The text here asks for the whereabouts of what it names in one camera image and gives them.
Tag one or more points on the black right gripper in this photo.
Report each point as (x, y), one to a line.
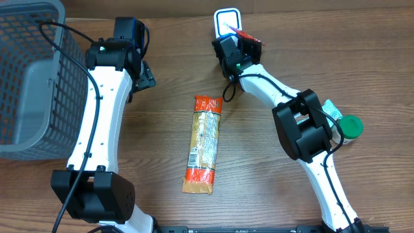
(253, 46)

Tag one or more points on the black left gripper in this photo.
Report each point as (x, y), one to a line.
(146, 77)

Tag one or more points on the red stick sachet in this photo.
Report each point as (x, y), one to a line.
(242, 34)

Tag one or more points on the teal snack packet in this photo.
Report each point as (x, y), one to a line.
(333, 112)

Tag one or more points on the long orange noodle package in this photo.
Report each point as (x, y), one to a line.
(200, 169)

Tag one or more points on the green lid white jar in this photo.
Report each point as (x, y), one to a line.
(352, 127)

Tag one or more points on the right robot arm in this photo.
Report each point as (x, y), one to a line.
(303, 127)

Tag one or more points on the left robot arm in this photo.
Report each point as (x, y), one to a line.
(90, 187)

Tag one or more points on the white barcode scanner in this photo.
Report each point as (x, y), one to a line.
(225, 20)

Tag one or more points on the grey plastic mesh basket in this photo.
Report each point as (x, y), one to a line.
(43, 94)

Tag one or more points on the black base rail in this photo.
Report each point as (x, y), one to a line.
(298, 229)

